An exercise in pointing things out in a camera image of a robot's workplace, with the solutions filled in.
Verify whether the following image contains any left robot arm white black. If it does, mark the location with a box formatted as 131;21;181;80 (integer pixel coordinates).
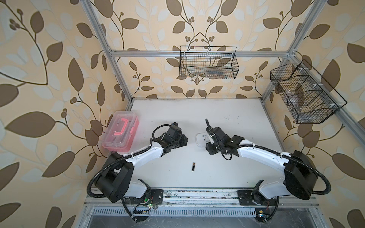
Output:
86;122;188;203

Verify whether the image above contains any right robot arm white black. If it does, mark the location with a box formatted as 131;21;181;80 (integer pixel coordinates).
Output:
203;126;332;200

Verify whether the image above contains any pink clear plastic box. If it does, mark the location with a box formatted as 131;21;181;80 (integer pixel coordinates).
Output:
102;111;139;153

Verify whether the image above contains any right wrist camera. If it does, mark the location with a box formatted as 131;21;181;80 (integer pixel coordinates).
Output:
205;118;215;144

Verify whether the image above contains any aluminium mounting rail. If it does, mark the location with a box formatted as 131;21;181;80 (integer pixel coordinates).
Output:
84;188;320;209

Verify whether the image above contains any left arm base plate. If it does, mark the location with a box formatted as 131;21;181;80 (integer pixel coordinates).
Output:
125;189;164;205

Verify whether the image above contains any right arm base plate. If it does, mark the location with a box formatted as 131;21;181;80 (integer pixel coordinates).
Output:
237;190;277;207

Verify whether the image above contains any black wire basket back wall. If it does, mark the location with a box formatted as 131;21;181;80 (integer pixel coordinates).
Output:
179;45;240;79

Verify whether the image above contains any black wire basket wall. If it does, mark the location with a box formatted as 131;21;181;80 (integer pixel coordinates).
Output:
270;59;347;124
179;45;240;79

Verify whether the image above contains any black wire basket right wall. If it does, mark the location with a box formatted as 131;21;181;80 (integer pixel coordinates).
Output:
270;59;347;124

